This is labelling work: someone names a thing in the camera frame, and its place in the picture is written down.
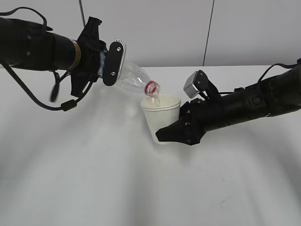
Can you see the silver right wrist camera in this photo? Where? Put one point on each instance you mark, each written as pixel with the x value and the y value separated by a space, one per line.
pixel 195 84

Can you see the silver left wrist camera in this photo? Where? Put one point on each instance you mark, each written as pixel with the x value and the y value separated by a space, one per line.
pixel 113 62

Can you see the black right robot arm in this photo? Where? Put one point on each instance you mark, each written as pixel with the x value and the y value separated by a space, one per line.
pixel 270 97

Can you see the white paper cup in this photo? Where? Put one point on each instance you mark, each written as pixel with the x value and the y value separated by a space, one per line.
pixel 161 116

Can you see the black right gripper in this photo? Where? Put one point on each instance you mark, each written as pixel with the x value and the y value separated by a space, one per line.
pixel 197 117

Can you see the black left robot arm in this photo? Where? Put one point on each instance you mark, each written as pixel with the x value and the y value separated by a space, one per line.
pixel 25 45

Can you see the clear plastic water bottle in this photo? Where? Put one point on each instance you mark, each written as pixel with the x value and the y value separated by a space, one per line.
pixel 134 79

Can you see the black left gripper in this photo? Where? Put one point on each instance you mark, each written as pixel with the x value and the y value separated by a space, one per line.
pixel 90 47

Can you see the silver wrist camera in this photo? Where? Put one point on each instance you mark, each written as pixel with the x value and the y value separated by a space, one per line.
pixel 113 62
pixel 195 84

